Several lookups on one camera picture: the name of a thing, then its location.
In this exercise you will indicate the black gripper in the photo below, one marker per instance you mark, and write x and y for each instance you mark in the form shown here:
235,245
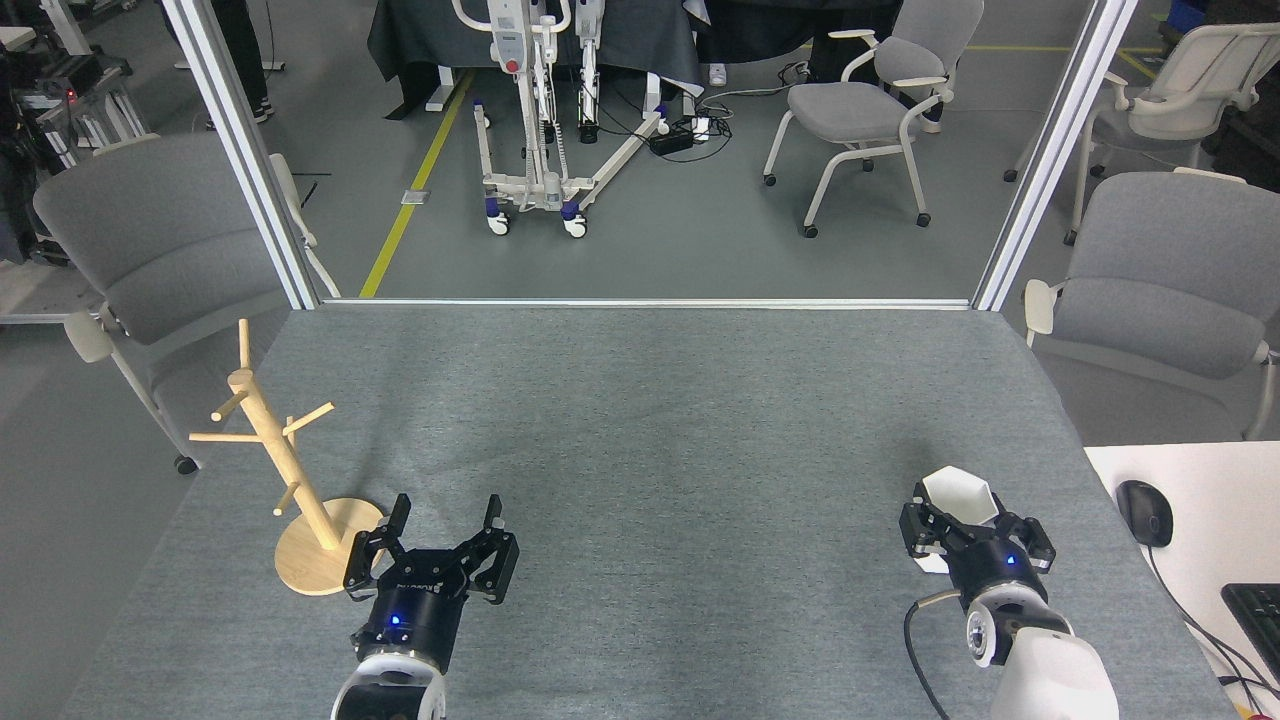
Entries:
990,570
415,605

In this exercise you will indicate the white hexagonal cup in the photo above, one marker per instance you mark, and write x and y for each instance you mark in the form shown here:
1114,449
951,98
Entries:
960,495

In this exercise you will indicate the wooden cup rack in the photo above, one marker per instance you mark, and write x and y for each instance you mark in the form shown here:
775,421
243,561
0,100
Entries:
300,490

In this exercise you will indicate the black equipment rack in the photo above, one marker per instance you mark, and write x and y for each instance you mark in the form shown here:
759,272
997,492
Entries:
60,100

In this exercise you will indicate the black computer mouse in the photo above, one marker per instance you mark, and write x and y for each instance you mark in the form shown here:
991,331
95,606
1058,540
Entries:
1145,512

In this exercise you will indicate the white desk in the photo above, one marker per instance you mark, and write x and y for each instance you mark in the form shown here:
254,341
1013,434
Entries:
1215,500

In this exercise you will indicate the black keyboard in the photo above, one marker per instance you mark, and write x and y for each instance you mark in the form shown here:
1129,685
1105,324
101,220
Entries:
1258,625

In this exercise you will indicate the grey chair with beige armrests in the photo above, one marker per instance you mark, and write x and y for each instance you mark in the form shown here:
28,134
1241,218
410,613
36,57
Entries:
160,250
1170,270

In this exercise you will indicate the metal floor plate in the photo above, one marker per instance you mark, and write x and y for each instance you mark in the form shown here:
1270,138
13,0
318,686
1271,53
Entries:
415,197

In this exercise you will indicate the white stand on wheels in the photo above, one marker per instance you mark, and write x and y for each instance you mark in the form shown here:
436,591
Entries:
530,180

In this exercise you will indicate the grey chair on castors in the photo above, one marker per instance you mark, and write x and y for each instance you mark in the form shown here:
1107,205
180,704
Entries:
850,105

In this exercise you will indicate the white mesh office chair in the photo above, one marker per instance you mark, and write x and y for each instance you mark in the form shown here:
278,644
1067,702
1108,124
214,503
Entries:
1170,100

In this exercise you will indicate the black power strip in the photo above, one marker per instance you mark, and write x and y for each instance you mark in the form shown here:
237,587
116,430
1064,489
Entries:
672,140

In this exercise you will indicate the dark table cloth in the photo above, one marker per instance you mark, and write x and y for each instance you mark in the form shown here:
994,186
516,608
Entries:
420,40

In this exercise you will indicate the person's white shoe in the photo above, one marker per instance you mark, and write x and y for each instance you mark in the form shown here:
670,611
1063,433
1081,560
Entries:
717,74

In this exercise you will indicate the person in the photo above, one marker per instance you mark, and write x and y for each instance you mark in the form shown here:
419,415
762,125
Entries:
245,60

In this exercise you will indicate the silver aluminium rail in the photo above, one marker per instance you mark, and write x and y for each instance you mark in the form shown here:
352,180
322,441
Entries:
650,303

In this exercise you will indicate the silver aluminium post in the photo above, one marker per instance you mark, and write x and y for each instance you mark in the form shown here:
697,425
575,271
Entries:
245,160
1050,160

